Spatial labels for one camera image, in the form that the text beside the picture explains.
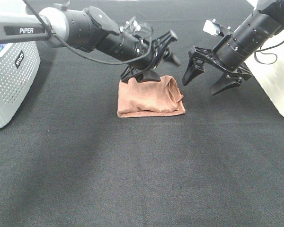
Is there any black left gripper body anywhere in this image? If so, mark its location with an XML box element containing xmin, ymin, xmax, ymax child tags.
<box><xmin>121</xmin><ymin>36</ymin><xmax>163</xmax><ymax>83</ymax></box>

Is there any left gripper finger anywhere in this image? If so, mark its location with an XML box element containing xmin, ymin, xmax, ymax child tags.
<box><xmin>160</xmin><ymin>30</ymin><xmax>181</xmax><ymax>65</ymax></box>
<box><xmin>136</xmin><ymin>70</ymin><xmax>160</xmax><ymax>83</ymax></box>

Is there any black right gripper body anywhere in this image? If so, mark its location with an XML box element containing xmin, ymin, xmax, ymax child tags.
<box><xmin>188</xmin><ymin>46</ymin><xmax>253</xmax><ymax>80</ymax></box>

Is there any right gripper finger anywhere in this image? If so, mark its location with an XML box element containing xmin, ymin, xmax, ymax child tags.
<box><xmin>182</xmin><ymin>57</ymin><xmax>204</xmax><ymax>86</ymax></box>
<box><xmin>210</xmin><ymin>76</ymin><xmax>242</xmax><ymax>96</ymax></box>

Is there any brown microfiber towel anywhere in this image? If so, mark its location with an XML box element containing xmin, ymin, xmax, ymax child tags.
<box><xmin>117</xmin><ymin>75</ymin><xmax>186</xmax><ymax>118</ymax></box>

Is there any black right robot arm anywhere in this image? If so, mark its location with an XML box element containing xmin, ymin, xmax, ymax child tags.
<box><xmin>182</xmin><ymin>0</ymin><xmax>284</xmax><ymax>95</ymax></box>

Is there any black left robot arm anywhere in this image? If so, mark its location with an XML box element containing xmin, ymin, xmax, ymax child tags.
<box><xmin>0</xmin><ymin>4</ymin><xmax>180</xmax><ymax>83</ymax></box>

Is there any white plastic bin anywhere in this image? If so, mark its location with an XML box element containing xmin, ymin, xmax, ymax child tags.
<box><xmin>245</xmin><ymin>0</ymin><xmax>284</xmax><ymax>122</ymax></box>

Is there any grey perforated laundry basket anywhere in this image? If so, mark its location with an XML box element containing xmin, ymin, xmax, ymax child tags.
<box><xmin>0</xmin><ymin>0</ymin><xmax>46</xmax><ymax>128</ymax></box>

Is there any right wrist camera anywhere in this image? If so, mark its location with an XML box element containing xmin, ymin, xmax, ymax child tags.
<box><xmin>203</xmin><ymin>19</ymin><xmax>233</xmax><ymax>37</ymax></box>

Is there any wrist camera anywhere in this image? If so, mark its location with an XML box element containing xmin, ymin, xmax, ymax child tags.
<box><xmin>203</xmin><ymin>19</ymin><xmax>233</xmax><ymax>37</ymax></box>
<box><xmin>123</xmin><ymin>17</ymin><xmax>153</xmax><ymax>37</ymax></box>

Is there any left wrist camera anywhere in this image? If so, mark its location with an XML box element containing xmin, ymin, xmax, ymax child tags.
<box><xmin>123</xmin><ymin>17</ymin><xmax>153</xmax><ymax>37</ymax></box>

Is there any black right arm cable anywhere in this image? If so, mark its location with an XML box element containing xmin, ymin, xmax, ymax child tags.
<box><xmin>253</xmin><ymin>26</ymin><xmax>284</xmax><ymax>65</ymax></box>

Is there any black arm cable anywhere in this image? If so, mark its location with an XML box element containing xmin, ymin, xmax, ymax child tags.
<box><xmin>253</xmin><ymin>26</ymin><xmax>284</xmax><ymax>65</ymax></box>
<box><xmin>22</xmin><ymin>0</ymin><xmax>157</xmax><ymax>65</ymax></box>

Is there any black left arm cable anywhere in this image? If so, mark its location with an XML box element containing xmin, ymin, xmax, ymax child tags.
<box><xmin>22</xmin><ymin>0</ymin><xmax>157</xmax><ymax>65</ymax></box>

